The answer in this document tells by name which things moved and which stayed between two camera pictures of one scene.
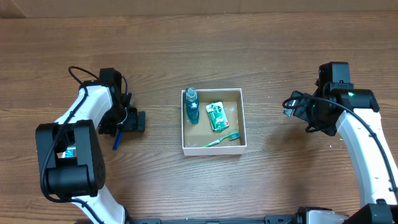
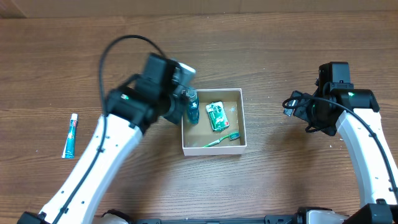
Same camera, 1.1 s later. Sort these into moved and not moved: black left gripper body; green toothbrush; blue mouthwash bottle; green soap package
Moved: black left gripper body
Not moved: blue mouthwash bottle; green soap package; green toothbrush
